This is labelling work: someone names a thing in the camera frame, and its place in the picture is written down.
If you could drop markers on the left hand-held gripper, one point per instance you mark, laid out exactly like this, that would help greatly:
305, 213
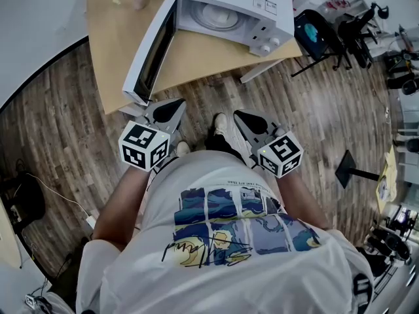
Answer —
144, 146

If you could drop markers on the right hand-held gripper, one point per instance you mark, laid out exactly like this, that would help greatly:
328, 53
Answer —
281, 155

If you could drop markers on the white round plate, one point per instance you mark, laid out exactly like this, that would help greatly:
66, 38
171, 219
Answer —
206, 15

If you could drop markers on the person's right forearm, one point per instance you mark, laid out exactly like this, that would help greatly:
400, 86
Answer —
304, 204

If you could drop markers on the person's left forearm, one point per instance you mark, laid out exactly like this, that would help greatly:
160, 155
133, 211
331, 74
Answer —
121, 208

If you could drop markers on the person's right shoe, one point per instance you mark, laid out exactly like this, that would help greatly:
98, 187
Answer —
220, 123

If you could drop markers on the person's shoe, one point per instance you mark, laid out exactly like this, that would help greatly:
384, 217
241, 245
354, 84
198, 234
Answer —
220, 123
183, 149

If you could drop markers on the person's left shoe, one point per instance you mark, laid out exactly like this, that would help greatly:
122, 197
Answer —
183, 149

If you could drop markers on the light wooden table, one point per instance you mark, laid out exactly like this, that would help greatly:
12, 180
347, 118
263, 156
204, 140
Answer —
108, 44

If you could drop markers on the black stand with square base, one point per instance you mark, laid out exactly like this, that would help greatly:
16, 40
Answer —
345, 168

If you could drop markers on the black folding chair blue print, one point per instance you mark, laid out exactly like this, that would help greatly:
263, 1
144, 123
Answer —
314, 34

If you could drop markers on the white power strip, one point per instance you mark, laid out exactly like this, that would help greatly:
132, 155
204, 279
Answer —
91, 221

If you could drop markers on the black office chair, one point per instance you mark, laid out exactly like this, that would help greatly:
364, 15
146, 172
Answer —
358, 34

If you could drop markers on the small yellow table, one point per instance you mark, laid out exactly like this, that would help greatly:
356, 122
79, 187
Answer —
386, 182

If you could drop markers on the person's white printed t-shirt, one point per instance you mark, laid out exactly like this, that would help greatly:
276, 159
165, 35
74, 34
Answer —
229, 280

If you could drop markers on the black bag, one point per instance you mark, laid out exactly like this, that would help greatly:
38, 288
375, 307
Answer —
29, 201

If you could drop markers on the black equipment rack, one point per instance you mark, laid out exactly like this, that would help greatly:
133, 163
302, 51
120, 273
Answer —
389, 240

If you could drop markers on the round cream table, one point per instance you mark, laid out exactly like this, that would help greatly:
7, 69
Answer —
8, 240

